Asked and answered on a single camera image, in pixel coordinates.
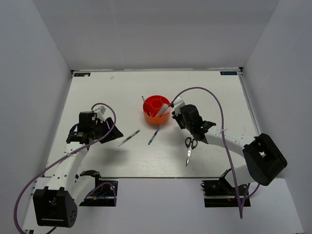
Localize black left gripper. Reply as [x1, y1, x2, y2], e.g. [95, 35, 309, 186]
[91, 117, 124, 144]

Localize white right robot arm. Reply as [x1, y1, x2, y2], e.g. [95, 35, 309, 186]
[172, 103, 288, 195]

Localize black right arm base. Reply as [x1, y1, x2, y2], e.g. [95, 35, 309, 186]
[200, 169, 239, 208]

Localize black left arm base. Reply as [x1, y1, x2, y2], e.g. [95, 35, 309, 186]
[80, 178, 118, 207]

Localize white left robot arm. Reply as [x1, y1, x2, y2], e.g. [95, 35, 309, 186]
[33, 106, 123, 228]

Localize blue clear pen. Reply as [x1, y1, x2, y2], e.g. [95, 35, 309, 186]
[148, 128, 160, 145]

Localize orange round compartment container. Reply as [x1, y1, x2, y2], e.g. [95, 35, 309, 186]
[142, 95, 170, 126]

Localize green pen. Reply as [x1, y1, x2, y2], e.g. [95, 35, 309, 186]
[118, 130, 140, 147]

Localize right corner table label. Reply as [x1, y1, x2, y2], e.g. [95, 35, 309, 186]
[220, 71, 237, 76]

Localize corner table label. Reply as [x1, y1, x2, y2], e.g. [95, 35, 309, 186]
[220, 71, 237, 76]
[74, 73, 91, 77]

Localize left corner table label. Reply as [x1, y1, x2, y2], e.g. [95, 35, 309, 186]
[74, 73, 91, 77]

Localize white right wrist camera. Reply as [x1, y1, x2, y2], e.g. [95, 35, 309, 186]
[171, 96, 185, 116]

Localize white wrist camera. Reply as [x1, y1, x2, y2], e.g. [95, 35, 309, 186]
[171, 96, 185, 116]
[91, 105, 106, 121]

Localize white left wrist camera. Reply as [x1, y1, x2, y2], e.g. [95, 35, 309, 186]
[91, 105, 106, 121]

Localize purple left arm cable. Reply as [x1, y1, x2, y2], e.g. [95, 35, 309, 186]
[13, 102, 117, 234]

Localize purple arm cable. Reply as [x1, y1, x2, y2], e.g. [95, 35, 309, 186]
[172, 86, 260, 219]
[13, 102, 117, 234]

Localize black handled scissors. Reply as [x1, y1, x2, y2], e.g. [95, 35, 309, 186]
[185, 137, 198, 167]

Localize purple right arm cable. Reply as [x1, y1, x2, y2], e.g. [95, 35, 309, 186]
[172, 86, 260, 219]

